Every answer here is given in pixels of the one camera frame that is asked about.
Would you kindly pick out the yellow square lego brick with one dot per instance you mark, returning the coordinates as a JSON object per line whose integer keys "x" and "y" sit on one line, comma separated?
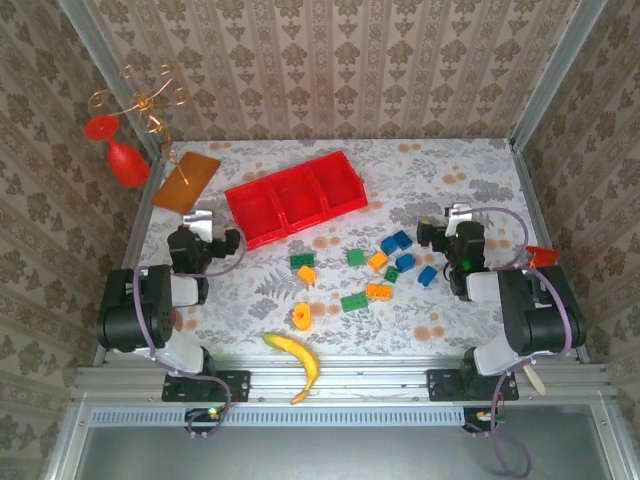
{"x": 378, "y": 260}

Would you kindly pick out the green long lego brick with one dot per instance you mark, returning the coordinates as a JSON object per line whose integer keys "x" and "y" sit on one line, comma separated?
{"x": 353, "y": 302}
{"x": 302, "y": 260}

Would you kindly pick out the yellow long lego brick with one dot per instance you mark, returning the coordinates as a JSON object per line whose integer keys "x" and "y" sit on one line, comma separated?
{"x": 379, "y": 291}

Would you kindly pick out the green square lego brick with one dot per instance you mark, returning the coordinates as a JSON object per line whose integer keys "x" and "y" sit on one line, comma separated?
{"x": 355, "y": 257}

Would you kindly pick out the yellow sloped lego piece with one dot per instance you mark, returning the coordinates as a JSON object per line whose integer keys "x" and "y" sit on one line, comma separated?
{"x": 305, "y": 274}

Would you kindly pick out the red three-compartment bin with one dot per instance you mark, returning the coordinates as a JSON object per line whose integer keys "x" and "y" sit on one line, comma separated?
{"x": 300, "y": 200}

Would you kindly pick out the yellow oval flame-print lego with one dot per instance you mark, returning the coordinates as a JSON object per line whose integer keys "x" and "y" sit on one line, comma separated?
{"x": 302, "y": 316}

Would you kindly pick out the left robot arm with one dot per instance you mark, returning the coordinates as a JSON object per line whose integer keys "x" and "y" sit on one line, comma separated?
{"x": 125, "y": 315}

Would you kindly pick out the small green lego brick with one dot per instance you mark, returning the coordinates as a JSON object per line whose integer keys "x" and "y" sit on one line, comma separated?
{"x": 392, "y": 274}

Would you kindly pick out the red plastic packet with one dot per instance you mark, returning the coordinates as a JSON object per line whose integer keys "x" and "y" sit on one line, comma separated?
{"x": 544, "y": 256}

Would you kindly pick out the red plastic goblet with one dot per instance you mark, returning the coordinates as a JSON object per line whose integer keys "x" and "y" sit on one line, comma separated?
{"x": 125, "y": 162}

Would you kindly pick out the yellow banana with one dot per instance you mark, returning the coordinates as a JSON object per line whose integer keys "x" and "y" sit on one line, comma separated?
{"x": 302, "y": 355}

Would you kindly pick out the beige wooden utensil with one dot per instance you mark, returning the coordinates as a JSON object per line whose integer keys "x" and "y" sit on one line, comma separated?
{"x": 533, "y": 380}

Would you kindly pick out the small black controller board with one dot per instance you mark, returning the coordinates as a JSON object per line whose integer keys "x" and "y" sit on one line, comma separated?
{"x": 205, "y": 414}
{"x": 480, "y": 416}

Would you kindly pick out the grey metal panel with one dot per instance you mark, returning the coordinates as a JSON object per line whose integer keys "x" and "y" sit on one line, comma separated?
{"x": 325, "y": 450}

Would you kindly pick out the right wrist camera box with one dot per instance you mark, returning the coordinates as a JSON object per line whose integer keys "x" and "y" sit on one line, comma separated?
{"x": 457, "y": 212}

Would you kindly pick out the aluminium table side rail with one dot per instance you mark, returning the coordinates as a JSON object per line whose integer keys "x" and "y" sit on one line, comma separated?
{"x": 525, "y": 190}
{"x": 137, "y": 235}

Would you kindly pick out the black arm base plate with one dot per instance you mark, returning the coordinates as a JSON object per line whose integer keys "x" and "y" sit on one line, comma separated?
{"x": 442, "y": 386}
{"x": 235, "y": 386}

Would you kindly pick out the aluminium crosswise frame rail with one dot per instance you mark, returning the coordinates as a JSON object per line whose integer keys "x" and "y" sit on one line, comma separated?
{"x": 350, "y": 380}

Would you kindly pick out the aluminium frame post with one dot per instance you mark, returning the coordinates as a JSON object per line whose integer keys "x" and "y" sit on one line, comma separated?
{"x": 555, "y": 75}

